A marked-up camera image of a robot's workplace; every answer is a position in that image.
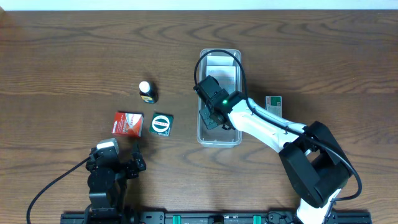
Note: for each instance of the small green white box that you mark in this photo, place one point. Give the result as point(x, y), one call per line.
point(274, 105)

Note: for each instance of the green Zam-Buk box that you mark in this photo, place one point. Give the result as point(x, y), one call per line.
point(161, 124)

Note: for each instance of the dark syrup bottle white cap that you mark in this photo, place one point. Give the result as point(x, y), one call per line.
point(147, 92)

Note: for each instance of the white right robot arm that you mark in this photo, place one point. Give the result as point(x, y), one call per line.
point(316, 166)

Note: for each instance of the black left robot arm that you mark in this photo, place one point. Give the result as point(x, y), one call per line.
point(108, 183)

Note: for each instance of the clear plastic container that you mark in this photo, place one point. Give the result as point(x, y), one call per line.
point(218, 137)

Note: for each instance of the blue white medicine box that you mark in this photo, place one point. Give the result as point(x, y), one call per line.
point(225, 75)

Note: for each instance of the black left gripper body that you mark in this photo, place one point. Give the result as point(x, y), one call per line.
point(131, 167)

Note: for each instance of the black mounting rail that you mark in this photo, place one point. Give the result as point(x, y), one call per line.
point(244, 218)

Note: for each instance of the red Panadol box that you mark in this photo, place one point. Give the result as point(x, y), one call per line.
point(128, 124)

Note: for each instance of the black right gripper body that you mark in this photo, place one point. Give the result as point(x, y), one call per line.
point(211, 111)

